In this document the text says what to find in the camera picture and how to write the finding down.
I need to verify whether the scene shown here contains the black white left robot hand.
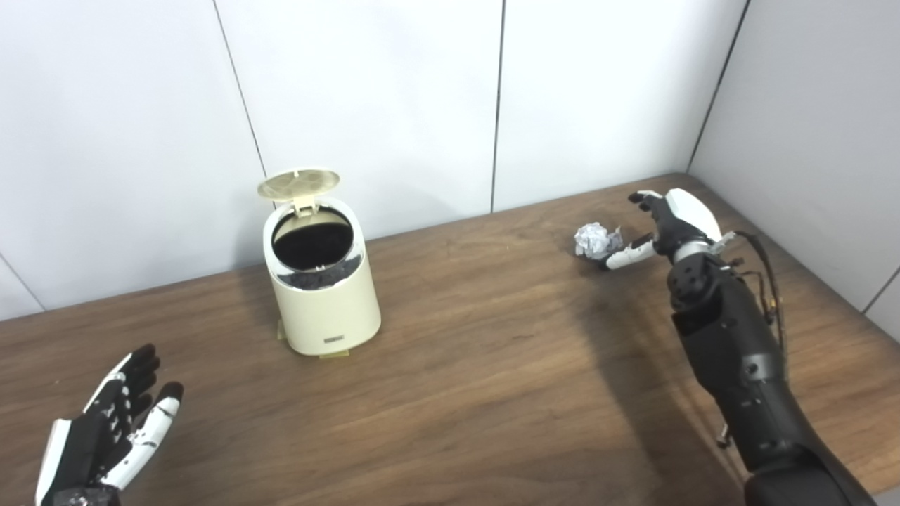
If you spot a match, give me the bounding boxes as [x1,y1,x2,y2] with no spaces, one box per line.
[35,343,185,506]

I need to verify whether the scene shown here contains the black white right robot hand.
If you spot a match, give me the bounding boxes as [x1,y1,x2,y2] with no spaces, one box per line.
[599,188,725,271]

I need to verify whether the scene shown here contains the white paper ball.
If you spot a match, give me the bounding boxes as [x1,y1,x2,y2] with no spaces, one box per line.
[574,223,624,259]

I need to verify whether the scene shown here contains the cream-colored lidded bin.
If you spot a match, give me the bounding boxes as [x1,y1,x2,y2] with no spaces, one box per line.
[257,167,383,356]

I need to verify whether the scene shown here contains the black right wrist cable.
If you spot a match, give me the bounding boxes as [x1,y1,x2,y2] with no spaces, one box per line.
[728,231,788,356]

